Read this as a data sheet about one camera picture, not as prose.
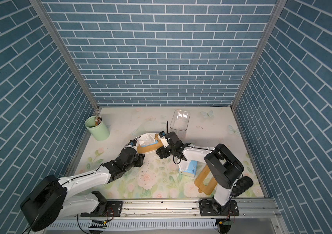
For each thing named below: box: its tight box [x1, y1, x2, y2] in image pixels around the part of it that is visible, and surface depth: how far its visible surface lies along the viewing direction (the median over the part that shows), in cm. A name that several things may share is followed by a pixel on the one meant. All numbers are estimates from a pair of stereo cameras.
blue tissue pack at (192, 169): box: [178, 159, 198, 178], surface depth 84 cm
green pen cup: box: [84, 115, 111, 141], surface depth 96 cm
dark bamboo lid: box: [194, 164, 218, 195], surface depth 84 cm
